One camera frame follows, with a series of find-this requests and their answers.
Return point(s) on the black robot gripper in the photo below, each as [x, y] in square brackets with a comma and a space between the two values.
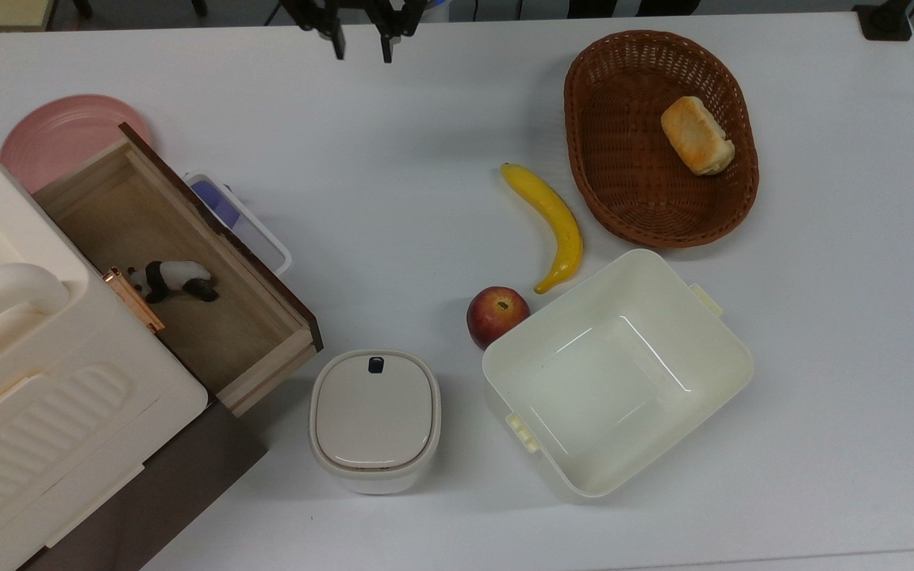
[362, 6]

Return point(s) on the dark wood drawer cabinet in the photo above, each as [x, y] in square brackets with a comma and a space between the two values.
[155, 492]

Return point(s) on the purple foam cube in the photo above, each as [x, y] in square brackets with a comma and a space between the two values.
[215, 200]

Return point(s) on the yellow banana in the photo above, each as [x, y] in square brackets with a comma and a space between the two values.
[556, 214]

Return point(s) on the panda toy figure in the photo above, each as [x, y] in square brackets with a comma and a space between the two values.
[175, 279]

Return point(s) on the red apple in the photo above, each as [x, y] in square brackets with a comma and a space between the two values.
[495, 315]

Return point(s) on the brown wicker basket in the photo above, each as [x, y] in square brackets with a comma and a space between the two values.
[631, 182]

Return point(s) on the pink plastic plate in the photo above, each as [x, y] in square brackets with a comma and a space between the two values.
[60, 139]

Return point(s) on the copper latch on storage box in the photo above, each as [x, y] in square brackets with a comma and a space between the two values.
[133, 300]

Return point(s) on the bread roll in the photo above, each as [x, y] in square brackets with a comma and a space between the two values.
[697, 136]

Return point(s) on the small cream lidded bin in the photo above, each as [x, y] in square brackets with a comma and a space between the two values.
[374, 416]

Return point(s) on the cream plastic tub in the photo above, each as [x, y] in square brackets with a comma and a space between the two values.
[616, 381]

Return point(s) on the cream plastic storage box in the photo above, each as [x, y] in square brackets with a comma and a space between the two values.
[36, 381]

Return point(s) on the black table clamp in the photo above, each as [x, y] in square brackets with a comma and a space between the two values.
[884, 20]

